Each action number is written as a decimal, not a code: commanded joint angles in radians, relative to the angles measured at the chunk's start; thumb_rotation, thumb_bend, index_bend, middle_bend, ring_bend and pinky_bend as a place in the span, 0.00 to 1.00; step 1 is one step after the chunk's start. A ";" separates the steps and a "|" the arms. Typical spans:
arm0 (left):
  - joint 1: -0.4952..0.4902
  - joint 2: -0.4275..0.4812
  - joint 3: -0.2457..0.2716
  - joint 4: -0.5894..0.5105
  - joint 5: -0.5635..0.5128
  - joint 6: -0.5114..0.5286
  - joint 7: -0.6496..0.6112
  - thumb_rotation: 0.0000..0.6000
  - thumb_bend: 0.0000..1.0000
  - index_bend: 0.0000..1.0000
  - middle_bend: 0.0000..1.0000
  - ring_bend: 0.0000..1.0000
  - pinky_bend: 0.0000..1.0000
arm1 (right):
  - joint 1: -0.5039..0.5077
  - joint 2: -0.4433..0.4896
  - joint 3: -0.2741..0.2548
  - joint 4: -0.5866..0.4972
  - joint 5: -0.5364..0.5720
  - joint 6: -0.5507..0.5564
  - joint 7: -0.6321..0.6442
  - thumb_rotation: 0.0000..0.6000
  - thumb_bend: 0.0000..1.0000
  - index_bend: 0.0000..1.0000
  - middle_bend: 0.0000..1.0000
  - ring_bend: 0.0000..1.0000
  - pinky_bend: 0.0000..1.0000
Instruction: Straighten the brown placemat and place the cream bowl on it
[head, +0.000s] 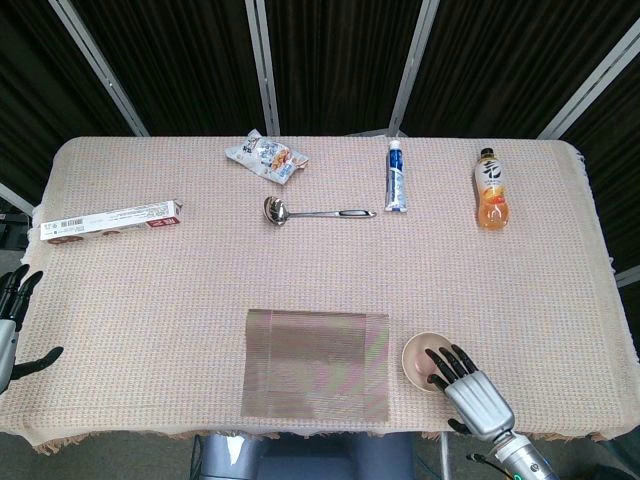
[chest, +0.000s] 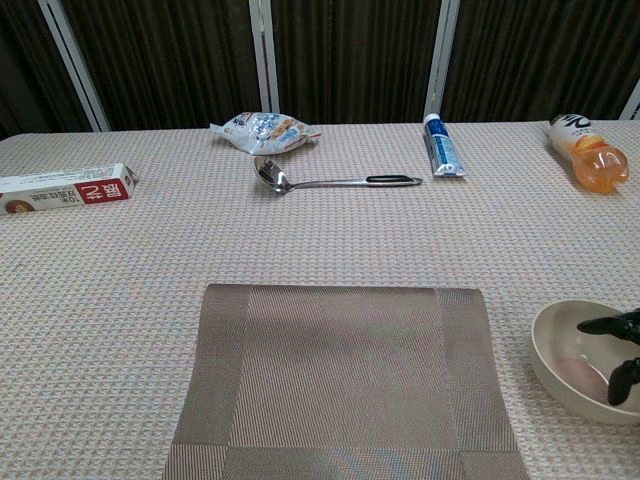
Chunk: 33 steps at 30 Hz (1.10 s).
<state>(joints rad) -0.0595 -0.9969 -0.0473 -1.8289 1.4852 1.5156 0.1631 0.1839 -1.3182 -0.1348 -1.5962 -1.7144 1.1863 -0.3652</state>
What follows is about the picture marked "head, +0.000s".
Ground metal table leg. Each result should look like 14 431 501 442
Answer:
438 432 452 480

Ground grey robot torso base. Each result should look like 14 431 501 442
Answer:
192 432 416 480

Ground pink bowl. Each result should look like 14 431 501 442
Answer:
401 331 454 394

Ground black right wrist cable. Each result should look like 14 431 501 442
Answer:
465 452 507 475

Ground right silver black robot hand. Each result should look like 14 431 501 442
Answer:
424 343 516 443

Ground black equipment rack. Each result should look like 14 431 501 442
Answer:
0 198 29 251

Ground white snack bag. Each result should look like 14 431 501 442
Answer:
224 128 310 187

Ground long white red carton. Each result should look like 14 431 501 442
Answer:
39 199 183 246

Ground aluminium screen post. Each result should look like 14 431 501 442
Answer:
0 182 37 214
244 0 281 135
387 0 442 137
615 264 640 289
48 0 150 137
537 23 640 140

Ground blue white toothpaste tube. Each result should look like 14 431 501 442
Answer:
384 139 409 214

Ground brown woven placemat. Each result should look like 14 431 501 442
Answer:
240 308 391 420

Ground steel soup ladle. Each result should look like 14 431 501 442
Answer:
263 195 377 226

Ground beige woven tablecloth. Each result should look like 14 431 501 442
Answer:
0 135 640 457

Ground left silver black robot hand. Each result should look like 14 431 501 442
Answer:
0 264 65 394

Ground orange drink bottle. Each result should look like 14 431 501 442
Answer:
473 147 513 231

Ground black fabric screen panel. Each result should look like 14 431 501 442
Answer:
0 0 137 204
559 53 640 276
69 0 267 137
400 0 640 139
264 0 427 136

